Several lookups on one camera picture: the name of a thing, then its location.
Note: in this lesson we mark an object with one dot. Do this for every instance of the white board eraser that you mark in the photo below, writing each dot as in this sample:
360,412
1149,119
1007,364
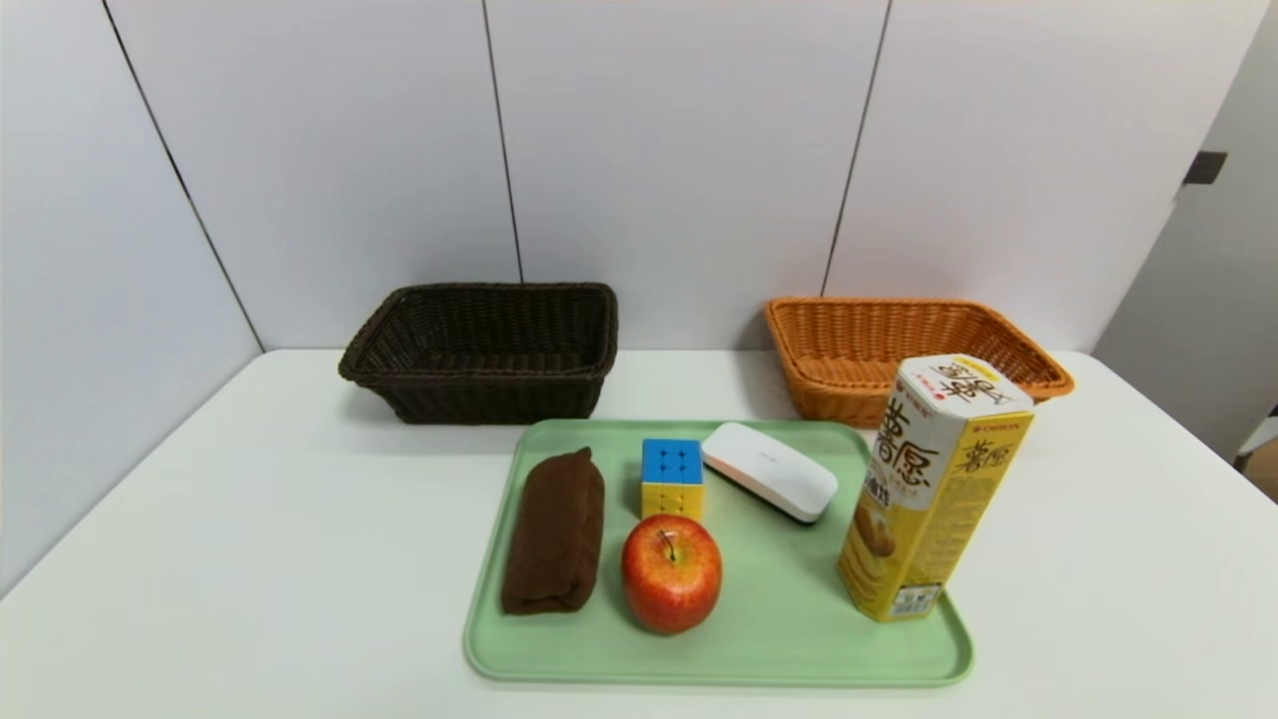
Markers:
769,469

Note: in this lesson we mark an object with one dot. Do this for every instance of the brown towel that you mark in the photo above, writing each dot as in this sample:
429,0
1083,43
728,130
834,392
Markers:
554,529

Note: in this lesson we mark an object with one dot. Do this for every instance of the red apple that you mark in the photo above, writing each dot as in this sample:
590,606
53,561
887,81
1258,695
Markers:
671,579

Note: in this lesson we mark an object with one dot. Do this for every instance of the yellow crisps box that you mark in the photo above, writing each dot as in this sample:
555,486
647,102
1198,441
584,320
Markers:
929,489

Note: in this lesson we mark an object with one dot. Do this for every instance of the dark brown wicker basket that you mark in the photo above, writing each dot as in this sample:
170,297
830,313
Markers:
479,394

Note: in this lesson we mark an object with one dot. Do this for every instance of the orange wicker basket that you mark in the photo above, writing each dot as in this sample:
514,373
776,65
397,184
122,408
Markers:
839,350

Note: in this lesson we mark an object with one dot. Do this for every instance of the colourful puzzle cube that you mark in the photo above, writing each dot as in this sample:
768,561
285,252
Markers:
671,479

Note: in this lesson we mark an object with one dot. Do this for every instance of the light green plastic tray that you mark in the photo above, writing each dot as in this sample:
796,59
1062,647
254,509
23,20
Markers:
779,619

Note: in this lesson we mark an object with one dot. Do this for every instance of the white background object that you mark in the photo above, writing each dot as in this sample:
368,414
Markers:
1263,434

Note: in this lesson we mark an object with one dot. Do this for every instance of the black wall bracket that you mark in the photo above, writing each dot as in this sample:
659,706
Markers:
1205,168

